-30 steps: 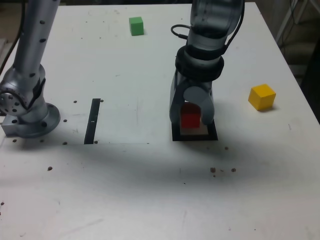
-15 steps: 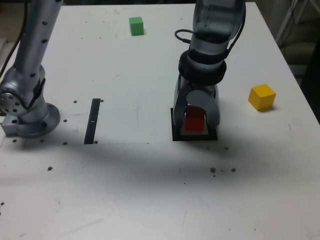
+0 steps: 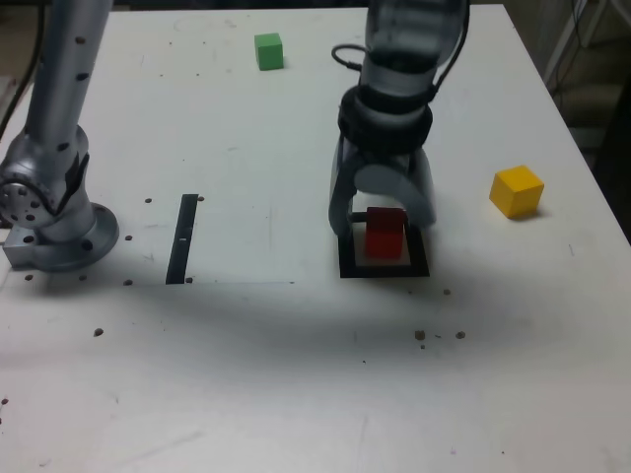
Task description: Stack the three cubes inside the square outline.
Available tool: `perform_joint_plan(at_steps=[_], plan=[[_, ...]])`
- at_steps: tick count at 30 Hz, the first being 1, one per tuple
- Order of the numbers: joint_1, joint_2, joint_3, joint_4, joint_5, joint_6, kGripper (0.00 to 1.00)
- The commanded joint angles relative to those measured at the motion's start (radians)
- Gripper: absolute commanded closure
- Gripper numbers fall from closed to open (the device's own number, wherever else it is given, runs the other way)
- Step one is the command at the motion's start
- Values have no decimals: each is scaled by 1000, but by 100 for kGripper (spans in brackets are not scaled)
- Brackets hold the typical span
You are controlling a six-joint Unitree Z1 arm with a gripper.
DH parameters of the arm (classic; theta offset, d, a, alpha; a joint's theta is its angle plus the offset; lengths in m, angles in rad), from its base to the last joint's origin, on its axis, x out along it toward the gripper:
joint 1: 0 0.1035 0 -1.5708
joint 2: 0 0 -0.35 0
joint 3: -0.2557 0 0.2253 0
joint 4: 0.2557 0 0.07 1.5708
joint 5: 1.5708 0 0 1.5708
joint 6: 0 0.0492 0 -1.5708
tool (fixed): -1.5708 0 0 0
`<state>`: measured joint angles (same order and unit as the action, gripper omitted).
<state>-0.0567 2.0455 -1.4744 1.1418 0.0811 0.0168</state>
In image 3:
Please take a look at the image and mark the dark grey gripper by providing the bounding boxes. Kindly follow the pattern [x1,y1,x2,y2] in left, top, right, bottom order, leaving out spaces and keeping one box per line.
[327,139,439,238]

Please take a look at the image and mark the red cube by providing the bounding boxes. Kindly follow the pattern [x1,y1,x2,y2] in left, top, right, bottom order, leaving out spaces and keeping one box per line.
[364,206,408,260]

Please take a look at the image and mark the yellow cube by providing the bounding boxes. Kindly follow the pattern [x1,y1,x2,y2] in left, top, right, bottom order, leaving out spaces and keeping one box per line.
[488,165,546,220]

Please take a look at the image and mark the green cube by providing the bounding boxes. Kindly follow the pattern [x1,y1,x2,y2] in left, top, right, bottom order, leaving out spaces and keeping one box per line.
[253,33,286,72]

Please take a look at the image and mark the black tape square outline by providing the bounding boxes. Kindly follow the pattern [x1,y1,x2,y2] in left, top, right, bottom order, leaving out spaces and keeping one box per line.
[335,210,431,280]

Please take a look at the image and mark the black tape strip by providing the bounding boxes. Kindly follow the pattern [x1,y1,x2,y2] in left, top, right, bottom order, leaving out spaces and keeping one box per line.
[165,193,199,286]

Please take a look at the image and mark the white metal frame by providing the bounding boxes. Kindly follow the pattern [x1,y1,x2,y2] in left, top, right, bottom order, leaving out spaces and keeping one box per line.
[543,0,608,85]

